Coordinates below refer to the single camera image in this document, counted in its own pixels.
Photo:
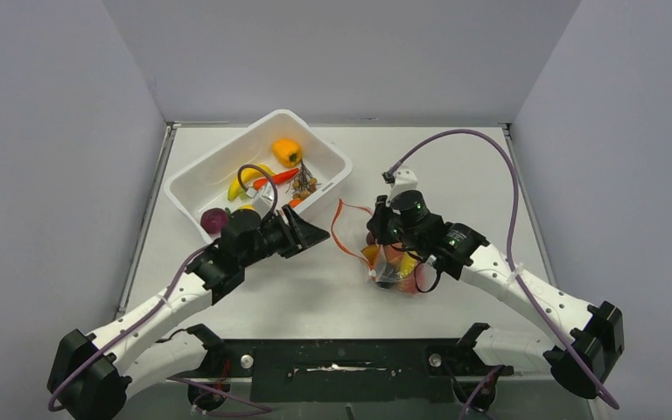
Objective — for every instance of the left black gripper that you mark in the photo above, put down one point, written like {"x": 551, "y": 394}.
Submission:
{"x": 305, "y": 234}

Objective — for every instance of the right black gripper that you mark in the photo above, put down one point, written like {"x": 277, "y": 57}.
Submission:
{"x": 377, "y": 224}

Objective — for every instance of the clear zip top bag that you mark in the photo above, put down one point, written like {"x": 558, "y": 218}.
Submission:
{"x": 349, "y": 231}

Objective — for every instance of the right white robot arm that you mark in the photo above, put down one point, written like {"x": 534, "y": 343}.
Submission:
{"x": 577, "y": 342}

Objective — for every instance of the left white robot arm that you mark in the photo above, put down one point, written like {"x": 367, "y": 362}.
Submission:
{"x": 94, "y": 374}

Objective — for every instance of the fake peach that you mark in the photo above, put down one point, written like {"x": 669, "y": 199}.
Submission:
{"x": 371, "y": 253}

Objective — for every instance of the brown fake berry twig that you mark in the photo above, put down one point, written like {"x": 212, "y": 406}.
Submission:
{"x": 303, "y": 184}

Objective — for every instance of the dark fake plum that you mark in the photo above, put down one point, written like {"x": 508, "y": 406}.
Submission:
{"x": 388, "y": 277}

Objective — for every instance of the orange fake carrot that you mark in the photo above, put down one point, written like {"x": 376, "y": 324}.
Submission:
{"x": 279, "y": 178}

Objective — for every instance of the red fake fruit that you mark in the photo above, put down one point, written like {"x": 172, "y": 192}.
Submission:
{"x": 420, "y": 282}

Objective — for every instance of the orange yellow fake pepper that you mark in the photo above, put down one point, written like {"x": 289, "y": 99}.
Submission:
{"x": 287, "y": 152}

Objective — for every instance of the purple fake onion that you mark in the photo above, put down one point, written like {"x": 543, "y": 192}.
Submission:
{"x": 213, "y": 220}

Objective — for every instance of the white plastic bin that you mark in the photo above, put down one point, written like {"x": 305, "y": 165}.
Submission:
{"x": 204, "y": 183}

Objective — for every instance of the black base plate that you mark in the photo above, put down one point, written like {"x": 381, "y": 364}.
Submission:
{"x": 345, "y": 370}

